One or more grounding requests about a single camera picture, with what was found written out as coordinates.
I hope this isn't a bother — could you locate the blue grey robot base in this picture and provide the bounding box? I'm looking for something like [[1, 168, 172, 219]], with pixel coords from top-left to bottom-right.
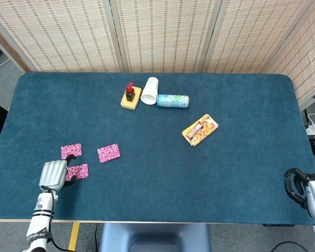
[[98, 223, 212, 252]]

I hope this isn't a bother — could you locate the pink patterned card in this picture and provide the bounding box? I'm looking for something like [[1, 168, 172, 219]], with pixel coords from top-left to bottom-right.
[[97, 143, 121, 164], [60, 143, 83, 160]]

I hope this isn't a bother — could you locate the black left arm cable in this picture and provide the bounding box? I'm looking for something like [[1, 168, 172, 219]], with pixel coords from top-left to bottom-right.
[[40, 185, 70, 252]]

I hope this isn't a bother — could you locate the yellow floor tape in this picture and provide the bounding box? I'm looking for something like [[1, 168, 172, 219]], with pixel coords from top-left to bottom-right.
[[68, 222, 80, 251]]

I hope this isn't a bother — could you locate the teal felt table cloth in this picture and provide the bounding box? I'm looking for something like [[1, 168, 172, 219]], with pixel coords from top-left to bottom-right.
[[0, 72, 315, 226]]

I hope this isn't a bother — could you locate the yellow snack box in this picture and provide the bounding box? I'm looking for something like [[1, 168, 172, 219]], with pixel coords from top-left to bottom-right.
[[181, 113, 219, 147]]

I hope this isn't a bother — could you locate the white paper cup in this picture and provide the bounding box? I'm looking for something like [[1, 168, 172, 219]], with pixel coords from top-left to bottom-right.
[[140, 76, 159, 106]]

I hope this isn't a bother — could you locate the black bottle red cap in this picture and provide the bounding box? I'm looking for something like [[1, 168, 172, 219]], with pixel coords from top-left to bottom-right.
[[124, 81, 136, 102]]

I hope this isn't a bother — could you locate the yellow sponge block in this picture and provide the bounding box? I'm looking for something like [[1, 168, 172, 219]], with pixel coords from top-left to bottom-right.
[[120, 86, 142, 111]]

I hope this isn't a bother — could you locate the woven bamboo screen panel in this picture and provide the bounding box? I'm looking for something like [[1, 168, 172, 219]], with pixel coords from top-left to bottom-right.
[[0, 10, 32, 74], [264, 0, 315, 111], [202, 0, 315, 74], [109, 0, 223, 74], [0, 0, 124, 74]]

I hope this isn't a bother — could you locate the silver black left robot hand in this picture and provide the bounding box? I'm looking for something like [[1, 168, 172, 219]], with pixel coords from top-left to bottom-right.
[[38, 154, 78, 193]]

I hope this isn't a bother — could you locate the black floor cable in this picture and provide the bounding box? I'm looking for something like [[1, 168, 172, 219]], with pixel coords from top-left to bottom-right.
[[271, 240, 314, 252]]

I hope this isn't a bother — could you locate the light blue drink can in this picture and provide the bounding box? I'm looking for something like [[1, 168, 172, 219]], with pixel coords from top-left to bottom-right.
[[156, 94, 190, 109]]

